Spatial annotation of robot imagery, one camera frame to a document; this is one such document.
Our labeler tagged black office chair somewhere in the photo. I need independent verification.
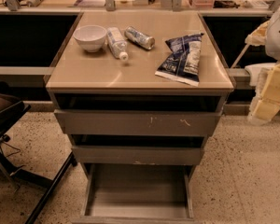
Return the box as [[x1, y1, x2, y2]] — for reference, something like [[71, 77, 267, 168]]
[[0, 81, 77, 224]]

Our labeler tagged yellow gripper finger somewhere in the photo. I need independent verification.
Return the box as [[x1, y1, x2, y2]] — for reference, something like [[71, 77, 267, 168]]
[[247, 97, 280, 125], [245, 21, 269, 46]]

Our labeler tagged bottom grey open drawer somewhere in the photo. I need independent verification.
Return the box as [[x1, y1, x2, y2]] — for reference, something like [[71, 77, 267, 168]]
[[72, 164, 201, 224]]

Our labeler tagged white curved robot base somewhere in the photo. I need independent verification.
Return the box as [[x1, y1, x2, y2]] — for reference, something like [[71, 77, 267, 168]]
[[245, 63, 274, 87]]

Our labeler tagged middle grey drawer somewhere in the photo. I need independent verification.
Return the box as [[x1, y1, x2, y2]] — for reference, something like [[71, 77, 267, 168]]
[[72, 146, 203, 165]]

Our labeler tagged white ceramic bowl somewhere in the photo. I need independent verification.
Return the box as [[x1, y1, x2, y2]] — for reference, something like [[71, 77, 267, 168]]
[[73, 25, 106, 52]]

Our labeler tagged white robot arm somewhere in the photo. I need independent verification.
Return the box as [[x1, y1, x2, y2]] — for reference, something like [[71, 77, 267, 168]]
[[245, 7, 280, 125]]

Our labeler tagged black cable on floor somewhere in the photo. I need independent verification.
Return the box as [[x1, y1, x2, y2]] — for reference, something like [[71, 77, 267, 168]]
[[0, 139, 22, 159]]

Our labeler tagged grey drawer cabinet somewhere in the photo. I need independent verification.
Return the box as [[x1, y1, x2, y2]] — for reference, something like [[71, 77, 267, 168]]
[[44, 10, 236, 224]]

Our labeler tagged white stick with black tip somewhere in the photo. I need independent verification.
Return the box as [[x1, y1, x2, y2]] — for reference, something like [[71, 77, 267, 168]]
[[231, 44, 250, 68]]

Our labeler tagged top grey drawer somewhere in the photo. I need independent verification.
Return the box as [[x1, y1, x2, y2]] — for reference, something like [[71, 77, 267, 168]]
[[54, 109, 221, 136]]

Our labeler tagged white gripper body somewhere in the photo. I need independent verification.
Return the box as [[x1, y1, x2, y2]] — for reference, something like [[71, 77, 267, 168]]
[[256, 62, 280, 105]]

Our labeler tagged silver blue drink can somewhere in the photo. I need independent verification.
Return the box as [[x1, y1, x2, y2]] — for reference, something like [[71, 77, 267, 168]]
[[124, 26, 155, 50]]

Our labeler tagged clear plastic water bottle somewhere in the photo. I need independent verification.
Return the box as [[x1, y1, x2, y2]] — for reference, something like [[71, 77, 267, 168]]
[[106, 27, 129, 62]]

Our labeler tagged blue chip bag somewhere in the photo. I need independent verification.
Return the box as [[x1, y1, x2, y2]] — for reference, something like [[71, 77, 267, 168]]
[[155, 33, 203, 87]]

